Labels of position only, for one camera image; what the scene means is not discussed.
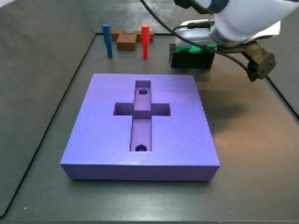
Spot purple board with cross slot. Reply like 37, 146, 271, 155
60, 73, 220, 181

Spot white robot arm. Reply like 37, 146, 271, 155
173, 0, 299, 47

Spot blue peg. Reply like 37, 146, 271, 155
101, 23, 113, 59

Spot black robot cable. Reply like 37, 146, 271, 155
138, 0, 249, 73

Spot brown cross-shaped block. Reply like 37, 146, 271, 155
110, 30, 142, 51

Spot red peg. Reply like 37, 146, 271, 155
141, 24, 149, 60

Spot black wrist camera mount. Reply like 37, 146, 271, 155
218, 41, 276, 81

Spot green U-shaped block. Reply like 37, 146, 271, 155
174, 44, 217, 53

